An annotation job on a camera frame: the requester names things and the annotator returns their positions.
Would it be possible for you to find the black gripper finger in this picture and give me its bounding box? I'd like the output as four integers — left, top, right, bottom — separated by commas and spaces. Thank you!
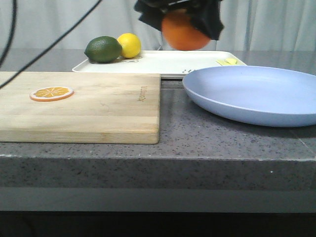
134, 0, 170, 31
187, 0, 224, 40

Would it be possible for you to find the whole orange fruit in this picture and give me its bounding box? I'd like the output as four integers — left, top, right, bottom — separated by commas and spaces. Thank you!
161, 10, 211, 51

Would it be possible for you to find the light blue plate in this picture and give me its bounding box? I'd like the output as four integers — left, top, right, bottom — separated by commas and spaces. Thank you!
183, 66, 316, 127

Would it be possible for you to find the cream white tray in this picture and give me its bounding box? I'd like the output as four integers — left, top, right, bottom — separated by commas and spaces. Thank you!
72, 50, 246, 79

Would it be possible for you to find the yellow lemon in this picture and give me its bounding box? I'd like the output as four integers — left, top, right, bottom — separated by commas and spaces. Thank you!
117, 33, 141, 59

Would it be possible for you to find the grey curtain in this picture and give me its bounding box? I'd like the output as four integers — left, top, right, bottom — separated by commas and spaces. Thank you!
11, 0, 316, 51

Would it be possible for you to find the green lime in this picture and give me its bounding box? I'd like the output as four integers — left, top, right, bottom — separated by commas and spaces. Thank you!
84, 36, 122, 63

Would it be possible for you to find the wooden cutting board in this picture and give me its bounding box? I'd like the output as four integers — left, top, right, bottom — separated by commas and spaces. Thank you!
0, 72, 160, 144

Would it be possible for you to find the orange slice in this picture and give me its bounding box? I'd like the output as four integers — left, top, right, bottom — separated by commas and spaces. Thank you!
29, 86, 74, 102

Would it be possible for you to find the black cable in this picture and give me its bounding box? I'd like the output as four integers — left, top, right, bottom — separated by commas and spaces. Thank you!
0, 0, 102, 88
0, 0, 18, 69

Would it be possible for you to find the black cable at left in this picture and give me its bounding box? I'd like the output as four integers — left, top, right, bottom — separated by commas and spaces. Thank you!
0, 0, 18, 69

